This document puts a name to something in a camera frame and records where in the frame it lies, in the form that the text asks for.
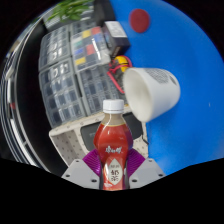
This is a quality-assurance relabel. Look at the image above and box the green potted plant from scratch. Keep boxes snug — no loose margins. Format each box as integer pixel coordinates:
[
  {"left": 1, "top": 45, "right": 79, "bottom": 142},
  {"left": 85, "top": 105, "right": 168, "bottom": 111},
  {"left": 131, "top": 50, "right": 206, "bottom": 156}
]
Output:
[{"left": 46, "top": 0, "right": 96, "bottom": 23}]

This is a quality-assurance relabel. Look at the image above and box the black box white label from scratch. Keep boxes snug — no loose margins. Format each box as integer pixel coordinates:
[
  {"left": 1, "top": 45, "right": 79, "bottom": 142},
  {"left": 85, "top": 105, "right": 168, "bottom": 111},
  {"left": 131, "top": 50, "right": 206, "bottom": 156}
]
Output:
[{"left": 101, "top": 20, "right": 132, "bottom": 56}]

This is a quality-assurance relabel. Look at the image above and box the beige dotted storage tray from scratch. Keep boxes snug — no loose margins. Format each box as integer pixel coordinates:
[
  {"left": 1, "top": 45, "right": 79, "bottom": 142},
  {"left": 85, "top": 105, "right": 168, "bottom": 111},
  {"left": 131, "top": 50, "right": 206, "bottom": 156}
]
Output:
[{"left": 48, "top": 106, "right": 149, "bottom": 168}]

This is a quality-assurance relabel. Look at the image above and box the red drink bottle white cap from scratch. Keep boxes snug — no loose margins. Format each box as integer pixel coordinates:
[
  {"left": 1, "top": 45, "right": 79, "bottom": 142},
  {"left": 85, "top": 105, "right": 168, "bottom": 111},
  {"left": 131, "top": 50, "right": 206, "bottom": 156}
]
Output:
[{"left": 93, "top": 98, "right": 134, "bottom": 191}]

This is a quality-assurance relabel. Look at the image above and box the flat round red coaster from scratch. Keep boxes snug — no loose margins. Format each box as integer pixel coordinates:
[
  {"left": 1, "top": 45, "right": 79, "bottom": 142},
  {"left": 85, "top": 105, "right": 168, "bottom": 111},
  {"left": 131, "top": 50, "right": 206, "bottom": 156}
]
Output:
[{"left": 128, "top": 8, "right": 151, "bottom": 34}]

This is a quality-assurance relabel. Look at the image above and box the white cup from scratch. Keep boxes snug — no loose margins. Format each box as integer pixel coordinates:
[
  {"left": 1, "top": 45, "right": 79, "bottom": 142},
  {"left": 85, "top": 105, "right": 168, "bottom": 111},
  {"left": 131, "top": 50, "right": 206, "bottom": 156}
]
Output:
[{"left": 122, "top": 66, "right": 182, "bottom": 123}]

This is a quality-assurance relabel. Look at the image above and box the wide grey drawer cabinet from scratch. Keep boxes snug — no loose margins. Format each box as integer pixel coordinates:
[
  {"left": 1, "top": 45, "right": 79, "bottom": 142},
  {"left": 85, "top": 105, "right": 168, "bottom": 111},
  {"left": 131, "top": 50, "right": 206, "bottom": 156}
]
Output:
[{"left": 38, "top": 57, "right": 88, "bottom": 129}]

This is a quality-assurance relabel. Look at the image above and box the plain black box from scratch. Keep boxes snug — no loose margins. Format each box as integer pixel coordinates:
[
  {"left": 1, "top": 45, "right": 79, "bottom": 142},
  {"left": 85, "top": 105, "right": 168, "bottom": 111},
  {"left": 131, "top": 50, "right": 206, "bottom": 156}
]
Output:
[{"left": 91, "top": 0, "right": 116, "bottom": 28}]

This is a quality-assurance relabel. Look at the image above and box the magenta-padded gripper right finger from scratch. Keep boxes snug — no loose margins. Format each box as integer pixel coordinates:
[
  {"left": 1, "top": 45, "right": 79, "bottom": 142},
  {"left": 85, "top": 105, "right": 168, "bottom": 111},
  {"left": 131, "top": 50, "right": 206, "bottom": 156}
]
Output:
[{"left": 125, "top": 148, "right": 167, "bottom": 191}]

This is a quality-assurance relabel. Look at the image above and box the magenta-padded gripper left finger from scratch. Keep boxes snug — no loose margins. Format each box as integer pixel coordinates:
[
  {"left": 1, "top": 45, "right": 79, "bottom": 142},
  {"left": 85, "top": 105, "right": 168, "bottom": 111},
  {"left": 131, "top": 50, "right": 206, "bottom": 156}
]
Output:
[{"left": 61, "top": 148, "right": 102, "bottom": 190}]

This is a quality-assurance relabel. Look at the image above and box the narrow grey drawer cabinet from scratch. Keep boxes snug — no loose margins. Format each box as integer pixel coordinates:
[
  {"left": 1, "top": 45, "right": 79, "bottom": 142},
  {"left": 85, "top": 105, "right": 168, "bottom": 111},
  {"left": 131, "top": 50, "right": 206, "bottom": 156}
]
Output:
[{"left": 69, "top": 19, "right": 103, "bottom": 36}]

